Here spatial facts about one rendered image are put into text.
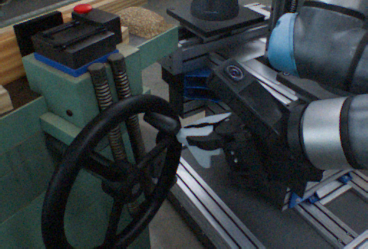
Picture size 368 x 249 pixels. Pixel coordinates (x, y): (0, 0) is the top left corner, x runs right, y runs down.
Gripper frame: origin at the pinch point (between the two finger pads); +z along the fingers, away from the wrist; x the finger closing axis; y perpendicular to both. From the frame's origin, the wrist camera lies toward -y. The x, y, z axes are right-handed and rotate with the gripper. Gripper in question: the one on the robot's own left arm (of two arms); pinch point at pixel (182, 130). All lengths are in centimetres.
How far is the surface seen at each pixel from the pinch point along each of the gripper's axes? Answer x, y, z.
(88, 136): -12.5, -6.7, 2.4
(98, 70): -3.4, -12.9, 7.5
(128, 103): -5.1, -7.5, 1.9
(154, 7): 222, -22, 217
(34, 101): -8.6, -12.1, 20.4
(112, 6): 24.6, -22.3, 32.3
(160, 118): -2.4, -3.4, 0.3
